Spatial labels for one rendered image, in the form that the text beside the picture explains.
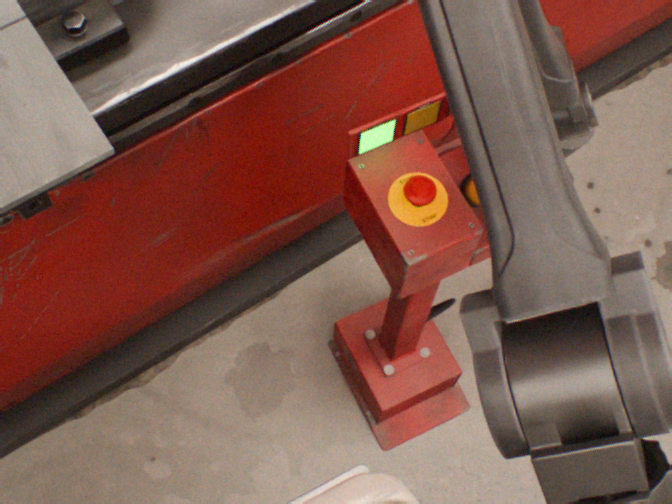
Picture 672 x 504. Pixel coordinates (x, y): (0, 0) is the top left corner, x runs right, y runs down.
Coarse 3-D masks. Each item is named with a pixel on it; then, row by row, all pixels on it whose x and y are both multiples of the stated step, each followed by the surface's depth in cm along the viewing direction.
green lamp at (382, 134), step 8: (376, 128) 103; (384, 128) 104; (392, 128) 105; (368, 136) 104; (376, 136) 105; (384, 136) 106; (392, 136) 107; (360, 144) 105; (368, 144) 106; (376, 144) 107; (360, 152) 107
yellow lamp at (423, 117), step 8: (432, 104) 105; (416, 112) 104; (424, 112) 105; (432, 112) 106; (408, 120) 105; (416, 120) 106; (424, 120) 107; (432, 120) 108; (408, 128) 107; (416, 128) 108
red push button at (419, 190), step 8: (416, 176) 104; (424, 176) 104; (408, 184) 103; (416, 184) 103; (424, 184) 103; (432, 184) 103; (408, 192) 103; (416, 192) 103; (424, 192) 103; (432, 192) 103; (408, 200) 103; (416, 200) 102; (424, 200) 102; (432, 200) 103
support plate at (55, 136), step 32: (0, 0) 89; (0, 32) 87; (32, 32) 87; (32, 64) 86; (0, 96) 84; (32, 96) 84; (64, 96) 84; (0, 128) 83; (32, 128) 83; (64, 128) 83; (96, 128) 83; (0, 160) 81; (32, 160) 82; (64, 160) 82; (96, 160) 82; (0, 192) 80; (32, 192) 80
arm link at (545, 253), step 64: (448, 0) 44; (512, 0) 45; (448, 64) 45; (512, 64) 44; (512, 128) 45; (512, 192) 46; (576, 192) 48; (512, 256) 46; (576, 256) 46; (640, 256) 47; (512, 320) 47; (640, 320) 46; (640, 384) 45; (512, 448) 49
